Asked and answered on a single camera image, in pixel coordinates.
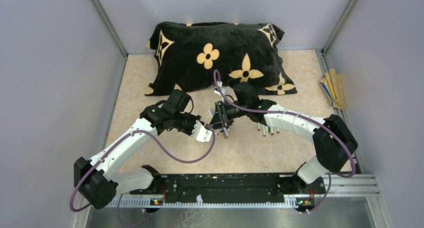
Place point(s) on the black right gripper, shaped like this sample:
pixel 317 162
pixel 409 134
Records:
pixel 221 118

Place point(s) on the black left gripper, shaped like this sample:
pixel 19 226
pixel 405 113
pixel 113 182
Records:
pixel 194 118

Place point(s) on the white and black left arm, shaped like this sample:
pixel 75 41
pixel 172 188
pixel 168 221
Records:
pixel 97 179

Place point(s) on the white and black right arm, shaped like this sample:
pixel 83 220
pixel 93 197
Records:
pixel 333 141

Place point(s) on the black pillow with cream flowers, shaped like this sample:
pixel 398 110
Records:
pixel 188 54

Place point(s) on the folded yellow and blue cloth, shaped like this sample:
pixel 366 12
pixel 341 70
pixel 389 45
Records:
pixel 332 87

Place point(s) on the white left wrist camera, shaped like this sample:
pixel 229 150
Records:
pixel 201 132

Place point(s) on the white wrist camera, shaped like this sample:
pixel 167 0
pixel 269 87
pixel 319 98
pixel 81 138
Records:
pixel 201 132
pixel 219 90

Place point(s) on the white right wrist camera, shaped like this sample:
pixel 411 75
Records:
pixel 219 90

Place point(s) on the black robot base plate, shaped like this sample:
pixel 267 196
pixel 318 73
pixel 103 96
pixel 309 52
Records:
pixel 230 187

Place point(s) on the aluminium wall rail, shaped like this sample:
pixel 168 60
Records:
pixel 110 28

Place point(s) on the aluminium front frame rail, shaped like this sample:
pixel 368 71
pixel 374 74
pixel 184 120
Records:
pixel 359 186

